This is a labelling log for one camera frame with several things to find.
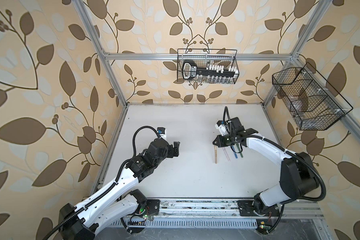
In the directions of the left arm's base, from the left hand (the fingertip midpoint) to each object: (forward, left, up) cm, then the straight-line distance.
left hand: (172, 142), depth 76 cm
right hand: (+6, -24, -10) cm, 27 cm away
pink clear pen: (+4, -32, -20) cm, 38 cm away
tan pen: (+1, -24, -14) cm, 28 cm away
